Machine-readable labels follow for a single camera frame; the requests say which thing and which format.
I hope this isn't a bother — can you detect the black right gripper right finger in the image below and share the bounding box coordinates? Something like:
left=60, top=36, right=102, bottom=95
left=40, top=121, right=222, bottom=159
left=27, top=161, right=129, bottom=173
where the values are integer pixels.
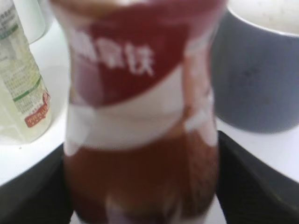
left=216, top=131, right=299, bottom=224

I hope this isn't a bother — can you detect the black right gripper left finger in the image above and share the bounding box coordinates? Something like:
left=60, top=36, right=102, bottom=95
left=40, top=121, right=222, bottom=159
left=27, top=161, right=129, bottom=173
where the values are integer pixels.
left=0, top=145, right=73, bottom=224

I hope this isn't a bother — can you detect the Nescafe coffee bottle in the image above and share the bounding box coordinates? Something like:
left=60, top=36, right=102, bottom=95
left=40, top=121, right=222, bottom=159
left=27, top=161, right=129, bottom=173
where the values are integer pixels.
left=50, top=0, right=227, bottom=224

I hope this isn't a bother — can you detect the yellow paper cup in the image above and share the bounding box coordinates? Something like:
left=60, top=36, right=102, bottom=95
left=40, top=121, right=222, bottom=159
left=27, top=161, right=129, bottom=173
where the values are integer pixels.
left=14, top=0, right=54, bottom=44

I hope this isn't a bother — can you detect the pale yellow juice bottle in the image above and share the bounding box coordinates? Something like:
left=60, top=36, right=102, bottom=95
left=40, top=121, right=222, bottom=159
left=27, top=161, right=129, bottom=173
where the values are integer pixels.
left=0, top=0, right=52, bottom=145

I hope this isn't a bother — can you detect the dark grey ceramic mug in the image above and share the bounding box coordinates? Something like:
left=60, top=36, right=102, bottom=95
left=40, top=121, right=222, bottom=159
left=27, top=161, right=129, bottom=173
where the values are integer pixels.
left=211, top=0, right=299, bottom=133

